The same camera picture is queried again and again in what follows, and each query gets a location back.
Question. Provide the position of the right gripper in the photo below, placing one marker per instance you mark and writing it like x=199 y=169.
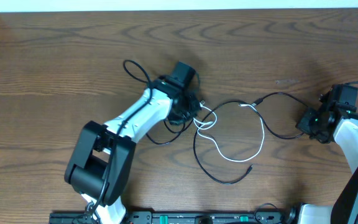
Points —
x=303 y=124

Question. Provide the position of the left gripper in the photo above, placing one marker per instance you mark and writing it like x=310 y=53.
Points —
x=189 y=106

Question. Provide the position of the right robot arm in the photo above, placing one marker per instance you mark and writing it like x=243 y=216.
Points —
x=336 y=120

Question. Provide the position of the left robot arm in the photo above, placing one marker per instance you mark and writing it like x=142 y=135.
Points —
x=100 y=164

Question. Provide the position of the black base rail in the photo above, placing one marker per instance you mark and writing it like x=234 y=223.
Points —
x=266 y=213

